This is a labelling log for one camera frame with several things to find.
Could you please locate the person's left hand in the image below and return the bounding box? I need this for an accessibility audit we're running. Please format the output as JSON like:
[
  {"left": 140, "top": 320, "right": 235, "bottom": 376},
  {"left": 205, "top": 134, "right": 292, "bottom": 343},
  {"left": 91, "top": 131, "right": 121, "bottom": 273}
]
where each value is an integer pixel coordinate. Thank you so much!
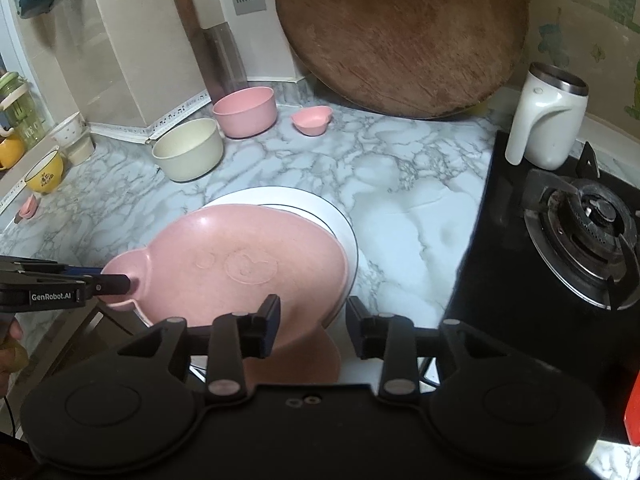
[{"left": 0, "top": 319, "right": 25, "bottom": 376}]

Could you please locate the black cable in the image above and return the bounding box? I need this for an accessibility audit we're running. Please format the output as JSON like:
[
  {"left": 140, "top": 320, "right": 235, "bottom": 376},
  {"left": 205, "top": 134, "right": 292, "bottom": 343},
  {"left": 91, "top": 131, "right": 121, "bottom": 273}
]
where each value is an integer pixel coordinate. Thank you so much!
[{"left": 1, "top": 395, "right": 17, "bottom": 435}]

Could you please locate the black gas stove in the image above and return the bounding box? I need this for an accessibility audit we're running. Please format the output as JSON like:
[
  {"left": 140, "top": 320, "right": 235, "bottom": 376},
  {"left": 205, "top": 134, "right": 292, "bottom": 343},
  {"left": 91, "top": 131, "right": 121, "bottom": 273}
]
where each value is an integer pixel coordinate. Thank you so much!
[{"left": 442, "top": 130, "right": 640, "bottom": 441}]

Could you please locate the red object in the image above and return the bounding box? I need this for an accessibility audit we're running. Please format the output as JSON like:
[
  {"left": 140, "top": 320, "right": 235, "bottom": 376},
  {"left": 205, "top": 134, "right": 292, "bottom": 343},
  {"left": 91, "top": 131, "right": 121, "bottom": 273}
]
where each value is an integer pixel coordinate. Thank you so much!
[{"left": 622, "top": 365, "right": 640, "bottom": 446}]

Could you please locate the yellow mug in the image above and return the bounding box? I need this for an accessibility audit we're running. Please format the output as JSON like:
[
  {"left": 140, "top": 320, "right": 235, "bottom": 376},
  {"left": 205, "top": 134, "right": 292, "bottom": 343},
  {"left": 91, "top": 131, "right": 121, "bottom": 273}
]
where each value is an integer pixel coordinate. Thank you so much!
[{"left": 0, "top": 132, "right": 26, "bottom": 171}]

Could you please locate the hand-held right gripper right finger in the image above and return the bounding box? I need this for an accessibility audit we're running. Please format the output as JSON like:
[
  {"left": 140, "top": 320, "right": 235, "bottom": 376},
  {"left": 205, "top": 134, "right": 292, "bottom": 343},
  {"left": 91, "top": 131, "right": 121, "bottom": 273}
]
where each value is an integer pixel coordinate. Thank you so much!
[{"left": 346, "top": 296, "right": 506, "bottom": 398}]

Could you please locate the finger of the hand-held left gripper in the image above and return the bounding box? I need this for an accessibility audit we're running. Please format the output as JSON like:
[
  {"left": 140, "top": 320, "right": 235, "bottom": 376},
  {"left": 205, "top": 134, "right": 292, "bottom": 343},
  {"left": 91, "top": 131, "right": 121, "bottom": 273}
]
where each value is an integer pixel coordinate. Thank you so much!
[
  {"left": 82, "top": 274, "right": 132, "bottom": 301},
  {"left": 62, "top": 266, "right": 103, "bottom": 281}
]

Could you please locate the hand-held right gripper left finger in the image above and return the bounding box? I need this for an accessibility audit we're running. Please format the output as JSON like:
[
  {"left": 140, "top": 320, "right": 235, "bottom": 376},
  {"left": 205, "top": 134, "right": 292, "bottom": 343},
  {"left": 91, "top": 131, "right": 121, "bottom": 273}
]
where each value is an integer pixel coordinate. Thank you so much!
[{"left": 117, "top": 294, "right": 282, "bottom": 398}]

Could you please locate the clear plastic container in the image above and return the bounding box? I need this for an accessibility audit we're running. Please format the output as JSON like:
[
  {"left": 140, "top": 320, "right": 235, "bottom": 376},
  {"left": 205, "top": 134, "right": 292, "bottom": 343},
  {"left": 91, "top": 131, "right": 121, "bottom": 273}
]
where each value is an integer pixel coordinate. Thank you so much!
[{"left": 70, "top": 135, "right": 96, "bottom": 166}]

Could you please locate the yellow enamel cup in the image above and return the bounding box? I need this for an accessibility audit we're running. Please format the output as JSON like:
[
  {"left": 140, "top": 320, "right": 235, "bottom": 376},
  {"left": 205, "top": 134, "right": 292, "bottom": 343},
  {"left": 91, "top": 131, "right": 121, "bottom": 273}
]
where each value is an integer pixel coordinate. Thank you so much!
[{"left": 24, "top": 150, "right": 66, "bottom": 194}]

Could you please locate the pink bowl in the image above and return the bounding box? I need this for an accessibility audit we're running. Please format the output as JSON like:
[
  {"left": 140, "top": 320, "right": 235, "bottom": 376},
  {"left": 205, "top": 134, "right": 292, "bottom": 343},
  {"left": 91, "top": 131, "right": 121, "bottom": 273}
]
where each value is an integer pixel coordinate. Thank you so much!
[{"left": 212, "top": 86, "right": 278, "bottom": 138}]

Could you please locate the round wooden cutting board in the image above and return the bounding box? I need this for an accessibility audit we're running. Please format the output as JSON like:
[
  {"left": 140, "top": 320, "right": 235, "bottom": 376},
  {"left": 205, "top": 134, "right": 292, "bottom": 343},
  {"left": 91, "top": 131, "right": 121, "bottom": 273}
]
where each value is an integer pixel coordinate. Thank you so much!
[{"left": 275, "top": 0, "right": 530, "bottom": 120}]

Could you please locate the cleaver with wooden handle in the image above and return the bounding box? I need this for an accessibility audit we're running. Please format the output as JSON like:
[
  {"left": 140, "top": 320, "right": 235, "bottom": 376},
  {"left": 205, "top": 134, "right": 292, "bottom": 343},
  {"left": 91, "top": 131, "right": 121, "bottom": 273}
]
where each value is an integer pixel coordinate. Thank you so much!
[{"left": 171, "top": 0, "right": 248, "bottom": 102}]

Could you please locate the large white plate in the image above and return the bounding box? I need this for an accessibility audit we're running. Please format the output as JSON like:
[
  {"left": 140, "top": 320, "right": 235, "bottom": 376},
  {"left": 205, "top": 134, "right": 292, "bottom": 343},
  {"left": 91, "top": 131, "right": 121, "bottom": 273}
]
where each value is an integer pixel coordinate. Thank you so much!
[{"left": 190, "top": 186, "right": 441, "bottom": 392}]

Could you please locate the white mug with steel rim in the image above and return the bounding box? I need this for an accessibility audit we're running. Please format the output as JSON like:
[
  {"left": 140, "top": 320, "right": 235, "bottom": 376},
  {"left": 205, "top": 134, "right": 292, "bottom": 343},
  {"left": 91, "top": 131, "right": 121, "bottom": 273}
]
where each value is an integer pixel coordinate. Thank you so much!
[{"left": 504, "top": 61, "right": 590, "bottom": 171}]

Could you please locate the cream bowl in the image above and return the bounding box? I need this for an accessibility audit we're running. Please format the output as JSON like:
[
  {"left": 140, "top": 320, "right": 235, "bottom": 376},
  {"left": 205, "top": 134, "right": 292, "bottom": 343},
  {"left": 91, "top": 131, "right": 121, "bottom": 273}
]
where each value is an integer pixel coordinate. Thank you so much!
[{"left": 151, "top": 118, "right": 224, "bottom": 182}]

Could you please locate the pink bear-shaped plate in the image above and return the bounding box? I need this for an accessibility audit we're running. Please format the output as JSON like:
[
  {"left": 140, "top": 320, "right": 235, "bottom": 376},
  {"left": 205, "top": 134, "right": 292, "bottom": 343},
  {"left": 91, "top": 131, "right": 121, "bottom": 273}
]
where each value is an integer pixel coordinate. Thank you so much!
[{"left": 100, "top": 203, "right": 350, "bottom": 386}]

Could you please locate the black pan support grate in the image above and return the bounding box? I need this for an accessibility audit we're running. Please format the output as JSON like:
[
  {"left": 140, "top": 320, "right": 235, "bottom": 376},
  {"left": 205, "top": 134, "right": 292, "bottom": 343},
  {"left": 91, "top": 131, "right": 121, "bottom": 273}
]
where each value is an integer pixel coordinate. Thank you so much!
[{"left": 522, "top": 141, "right": 640, "bottom": 311}]

